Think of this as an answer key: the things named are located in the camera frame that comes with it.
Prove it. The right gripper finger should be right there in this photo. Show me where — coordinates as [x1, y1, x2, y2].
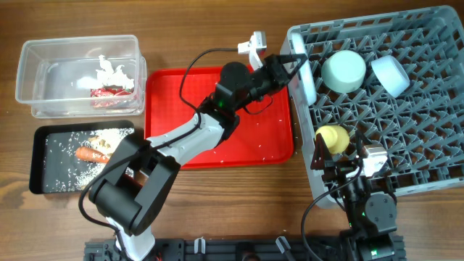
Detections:
[310, 133, 332, 170]
[355, 130, 372, 149]

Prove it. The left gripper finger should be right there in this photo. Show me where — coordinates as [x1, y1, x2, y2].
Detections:
[278, 54, 307, 64]
[286, 62, 306, 85]

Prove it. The light blue plate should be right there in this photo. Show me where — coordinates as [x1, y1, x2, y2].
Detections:
[291, 33, 317, 105]

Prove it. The yellow plastic cup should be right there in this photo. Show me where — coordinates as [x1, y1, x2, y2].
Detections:
[315, 125, 349, 154]

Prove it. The green saucer bowl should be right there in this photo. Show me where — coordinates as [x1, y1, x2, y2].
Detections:
[321, 50, 367, 94]

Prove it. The light blue bowl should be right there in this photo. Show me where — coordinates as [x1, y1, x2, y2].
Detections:
[371, 55, 410, 98]

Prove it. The red snack wrapper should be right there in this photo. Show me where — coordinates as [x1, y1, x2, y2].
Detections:
[90, 88, 132, 108]

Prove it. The white tissue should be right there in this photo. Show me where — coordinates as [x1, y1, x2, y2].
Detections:
[96, 55, 135, 90]

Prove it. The orange carrot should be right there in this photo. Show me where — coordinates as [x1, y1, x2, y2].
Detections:
[75, 146, 109, 164]

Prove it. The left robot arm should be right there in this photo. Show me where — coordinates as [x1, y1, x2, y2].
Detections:
[81, 54, 307, 260]

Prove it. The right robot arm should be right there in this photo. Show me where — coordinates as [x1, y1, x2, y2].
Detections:
[301, 132, 401, 260]

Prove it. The grey dishwasher rack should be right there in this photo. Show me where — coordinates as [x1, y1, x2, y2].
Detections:
[281, 6, 463, 196]

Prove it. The red serving tray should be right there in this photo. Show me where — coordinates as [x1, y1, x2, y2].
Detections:
[144, 69, 294, 170]

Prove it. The food scraps and rice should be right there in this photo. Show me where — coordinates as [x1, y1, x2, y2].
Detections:
[43, 127, 135, 193]

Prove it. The clear plastic bin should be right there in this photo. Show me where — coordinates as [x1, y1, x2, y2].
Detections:
[15, 35, 147, 118]

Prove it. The black plastic tray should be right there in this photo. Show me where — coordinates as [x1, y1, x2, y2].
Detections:
[29, 120, 134, 194]

